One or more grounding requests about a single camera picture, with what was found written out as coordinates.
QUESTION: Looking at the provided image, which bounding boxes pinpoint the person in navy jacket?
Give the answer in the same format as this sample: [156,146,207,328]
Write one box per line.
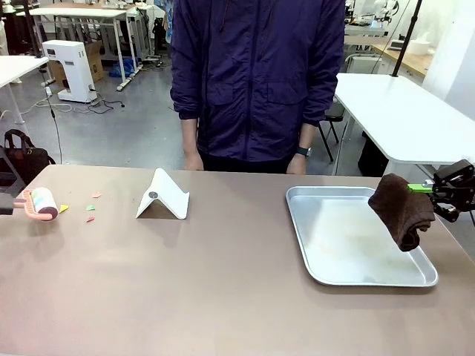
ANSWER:
[169,0,347,163]

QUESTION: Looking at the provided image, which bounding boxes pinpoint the person's right forearm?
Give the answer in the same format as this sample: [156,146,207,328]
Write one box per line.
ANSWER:
[180,117,202,155]

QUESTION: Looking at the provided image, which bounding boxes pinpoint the large white table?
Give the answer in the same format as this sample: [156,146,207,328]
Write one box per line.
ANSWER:
[332,72,475,177]

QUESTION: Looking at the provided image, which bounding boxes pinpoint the thick black pole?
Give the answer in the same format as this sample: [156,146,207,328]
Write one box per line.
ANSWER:
[22,0,43,59]

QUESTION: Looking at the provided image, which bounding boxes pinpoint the dark brown towel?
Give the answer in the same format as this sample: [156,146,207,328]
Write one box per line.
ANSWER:
[367,173,436,253]

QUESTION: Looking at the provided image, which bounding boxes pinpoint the white floor machine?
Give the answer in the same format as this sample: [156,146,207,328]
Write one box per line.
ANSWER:
[42,39,96,104]

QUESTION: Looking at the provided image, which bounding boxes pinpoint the white table with frame legs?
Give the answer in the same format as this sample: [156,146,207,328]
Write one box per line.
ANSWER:
[28,6,144,92]

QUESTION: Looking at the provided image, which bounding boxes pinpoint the black handbag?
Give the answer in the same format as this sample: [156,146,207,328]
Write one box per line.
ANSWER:
[3,128,57,187]

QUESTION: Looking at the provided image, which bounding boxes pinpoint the black trousers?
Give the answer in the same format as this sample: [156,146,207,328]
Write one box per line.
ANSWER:
[197,149,298,174]

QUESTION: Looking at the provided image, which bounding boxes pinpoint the white table with rounded edge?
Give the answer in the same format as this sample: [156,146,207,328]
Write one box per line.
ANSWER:
[0,55,50,125]

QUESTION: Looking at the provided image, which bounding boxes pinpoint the black bin under table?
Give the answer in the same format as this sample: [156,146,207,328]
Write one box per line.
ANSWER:
[357,131,391,178]

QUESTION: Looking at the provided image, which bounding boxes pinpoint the person's left hand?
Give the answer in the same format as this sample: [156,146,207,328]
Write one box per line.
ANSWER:
[286,154,309,175]

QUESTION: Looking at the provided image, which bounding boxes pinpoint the wooden workbench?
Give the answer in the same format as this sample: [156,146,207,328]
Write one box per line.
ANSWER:
[370,42,433,78]

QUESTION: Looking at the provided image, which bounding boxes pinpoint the person's right hand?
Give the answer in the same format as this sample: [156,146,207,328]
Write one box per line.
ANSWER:
[183,150,206,172]

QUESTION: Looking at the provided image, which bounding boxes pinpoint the person's left forearm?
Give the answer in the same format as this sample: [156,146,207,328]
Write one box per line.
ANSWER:
[298,122,317,149]

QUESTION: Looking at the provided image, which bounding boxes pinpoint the black floor cable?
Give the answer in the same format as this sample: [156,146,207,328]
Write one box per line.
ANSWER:
[86,96,126,115]

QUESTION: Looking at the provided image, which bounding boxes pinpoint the pink lint roller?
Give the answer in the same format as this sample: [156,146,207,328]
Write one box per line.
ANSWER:
[13,186,60,223]

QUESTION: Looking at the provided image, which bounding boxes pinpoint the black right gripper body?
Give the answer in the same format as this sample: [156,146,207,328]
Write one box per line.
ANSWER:
[455,177,475,215]

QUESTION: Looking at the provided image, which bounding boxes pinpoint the blue plastic bag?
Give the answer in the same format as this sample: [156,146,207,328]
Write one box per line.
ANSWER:
[108,56,135,79]

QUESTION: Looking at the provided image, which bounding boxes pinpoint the thin black pole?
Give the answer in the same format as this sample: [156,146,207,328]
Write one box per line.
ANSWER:
[392,0,425,78]

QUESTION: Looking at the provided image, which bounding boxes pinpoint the brown cardboard box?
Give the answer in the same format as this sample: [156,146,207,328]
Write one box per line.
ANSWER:
[49,42,105,85]

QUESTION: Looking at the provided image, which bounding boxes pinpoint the thin hanging black cable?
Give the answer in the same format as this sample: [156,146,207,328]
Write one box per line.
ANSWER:
[38,57,65,165]

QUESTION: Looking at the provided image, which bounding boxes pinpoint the silver metal tray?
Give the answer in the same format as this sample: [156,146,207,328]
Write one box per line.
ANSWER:
[285,185,439,288]

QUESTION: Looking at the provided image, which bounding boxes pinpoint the black folding chair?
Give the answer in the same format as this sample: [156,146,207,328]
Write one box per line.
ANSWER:
[318,99,350,163]

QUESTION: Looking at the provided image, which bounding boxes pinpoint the white folded stand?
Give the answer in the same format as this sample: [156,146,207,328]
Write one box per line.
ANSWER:
[134,167,191,221]

